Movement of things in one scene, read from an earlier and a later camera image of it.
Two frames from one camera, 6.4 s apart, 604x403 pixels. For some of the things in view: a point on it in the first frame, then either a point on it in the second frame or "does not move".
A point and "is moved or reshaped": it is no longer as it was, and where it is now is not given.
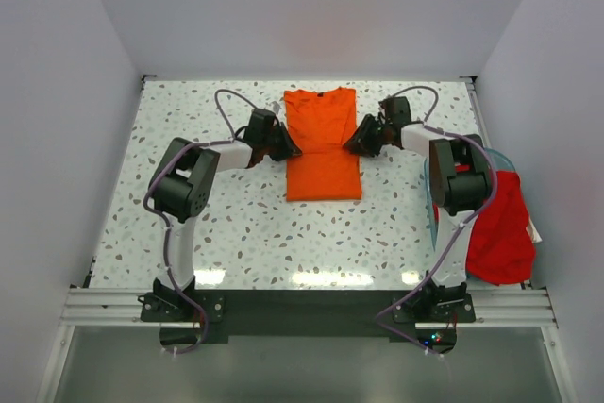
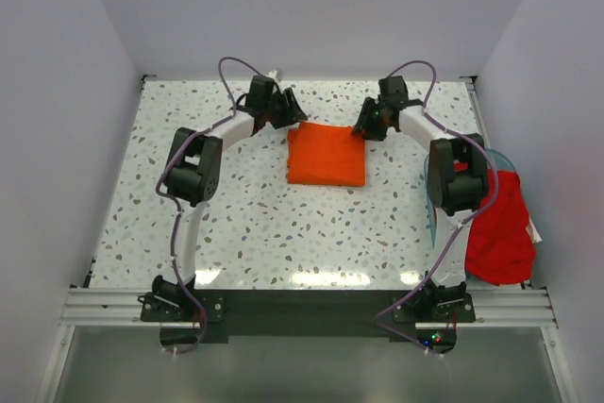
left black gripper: x=289 y=149 → x=293 y=113
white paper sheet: x=532 y=231 does not move
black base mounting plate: x=427 y=319 does not move
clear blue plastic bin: x=503 y=163 does not move
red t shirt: x=500 y=248 does not move
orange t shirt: x=322 y=122 is moved or reshaped
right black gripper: x=360 y=141 → x=364 y=123
